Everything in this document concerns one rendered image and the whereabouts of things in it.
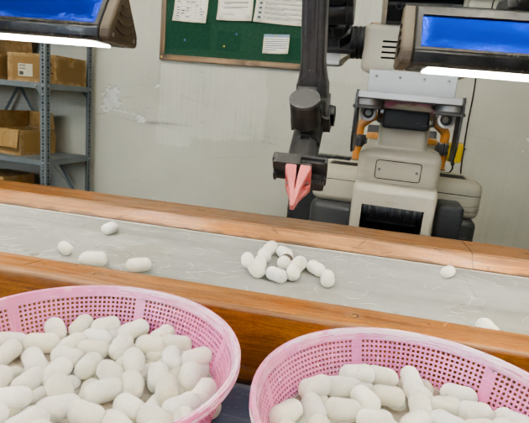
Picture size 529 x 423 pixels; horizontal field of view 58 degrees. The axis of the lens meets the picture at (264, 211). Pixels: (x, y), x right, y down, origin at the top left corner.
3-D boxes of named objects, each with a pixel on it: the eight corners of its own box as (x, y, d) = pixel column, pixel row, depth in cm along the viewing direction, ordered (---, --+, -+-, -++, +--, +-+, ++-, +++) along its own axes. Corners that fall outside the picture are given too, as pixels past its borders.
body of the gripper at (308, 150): (327, 165, 86) (332, 137, 90) (271, 158, 87) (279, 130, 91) (325, 188, 91) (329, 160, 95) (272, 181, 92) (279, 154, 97)
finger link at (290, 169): (319, 199, 81) (326, 159, 86) (278, 193, 82) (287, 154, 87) (317, 222, 86) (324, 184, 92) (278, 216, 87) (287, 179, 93)
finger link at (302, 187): (305, 197, 81) (313, 158, 87) (264, 191, 82) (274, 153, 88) (304, 221, 86) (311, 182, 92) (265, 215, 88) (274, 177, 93)
